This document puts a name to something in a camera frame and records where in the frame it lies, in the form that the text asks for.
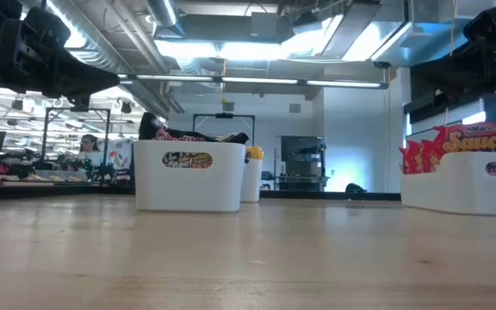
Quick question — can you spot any long ceiling light strip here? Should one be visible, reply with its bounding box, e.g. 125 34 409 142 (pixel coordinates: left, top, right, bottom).
303 79 389 90
117 73 217 84
218 76 301 86

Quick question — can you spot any black aluminium table frame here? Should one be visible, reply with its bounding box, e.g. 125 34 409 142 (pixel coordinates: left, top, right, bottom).
0 180 403 202

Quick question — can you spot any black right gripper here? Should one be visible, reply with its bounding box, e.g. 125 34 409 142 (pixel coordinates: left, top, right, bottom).
409 3 496 101

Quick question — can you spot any person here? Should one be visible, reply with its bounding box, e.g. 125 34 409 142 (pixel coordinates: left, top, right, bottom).
77 133 103 170

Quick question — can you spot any black metal rig frame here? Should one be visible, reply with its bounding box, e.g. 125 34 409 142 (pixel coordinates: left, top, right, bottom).
40 97 112 173
191 112 257 146

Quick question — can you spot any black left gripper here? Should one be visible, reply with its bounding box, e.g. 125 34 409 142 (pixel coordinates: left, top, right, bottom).
0 6 121 99

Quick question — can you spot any white plastic bin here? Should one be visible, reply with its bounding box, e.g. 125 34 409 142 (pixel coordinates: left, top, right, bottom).
239 158 264 203
398 150 496 216
133 139 247 214

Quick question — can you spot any grey cabinet machine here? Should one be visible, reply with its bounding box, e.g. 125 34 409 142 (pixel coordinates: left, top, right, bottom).
280 135 330 193

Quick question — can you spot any colourful patterned poster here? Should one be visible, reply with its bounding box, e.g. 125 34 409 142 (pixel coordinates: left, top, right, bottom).
106 139 133 171

